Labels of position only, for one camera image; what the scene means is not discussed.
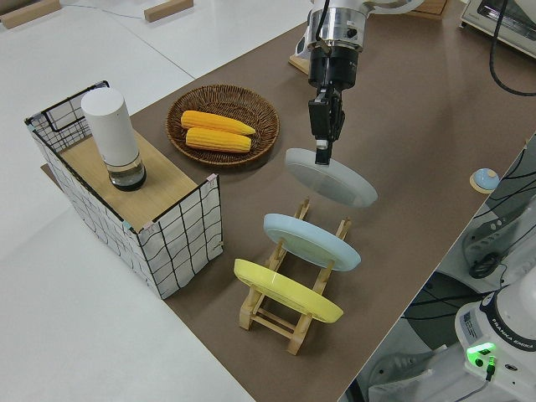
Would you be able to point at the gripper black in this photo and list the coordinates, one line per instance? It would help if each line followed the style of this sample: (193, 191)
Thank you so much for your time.
(337, 67)

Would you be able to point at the gray plate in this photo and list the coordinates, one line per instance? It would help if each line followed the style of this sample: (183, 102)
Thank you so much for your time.
(335, 184)

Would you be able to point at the light blue plate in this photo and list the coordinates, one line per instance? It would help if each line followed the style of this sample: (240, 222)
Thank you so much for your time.
(310, 243)

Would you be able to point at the yellow plate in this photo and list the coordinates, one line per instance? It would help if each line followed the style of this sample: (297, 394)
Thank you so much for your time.
(289, 295)

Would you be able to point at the wooden plate rack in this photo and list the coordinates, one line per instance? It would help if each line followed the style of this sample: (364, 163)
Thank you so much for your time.
(272, 324)

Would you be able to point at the wooden mug tree stand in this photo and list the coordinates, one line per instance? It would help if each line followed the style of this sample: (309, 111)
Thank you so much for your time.
(300, 63)

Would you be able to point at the round brown wicker basket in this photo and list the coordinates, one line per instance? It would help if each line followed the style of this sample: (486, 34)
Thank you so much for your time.
(264, 113)

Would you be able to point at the yellow corn cob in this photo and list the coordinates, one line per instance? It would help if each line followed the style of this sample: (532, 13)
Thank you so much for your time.
(213, 121)
(218, 140)

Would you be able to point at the blue call bell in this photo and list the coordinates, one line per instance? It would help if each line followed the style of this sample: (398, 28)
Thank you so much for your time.
(485, 178)

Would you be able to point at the wooden block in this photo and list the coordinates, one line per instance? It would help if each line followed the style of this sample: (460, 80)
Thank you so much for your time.
(167, 9)
(29, 12)

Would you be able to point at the cream toaster oven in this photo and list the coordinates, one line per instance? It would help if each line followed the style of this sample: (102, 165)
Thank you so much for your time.
(502, 21)

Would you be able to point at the gray power strip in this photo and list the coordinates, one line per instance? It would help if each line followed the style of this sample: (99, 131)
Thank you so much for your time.
(490, 234)

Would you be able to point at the white cylinder bottle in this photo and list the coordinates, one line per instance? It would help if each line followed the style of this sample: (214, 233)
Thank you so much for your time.
(113, 134)

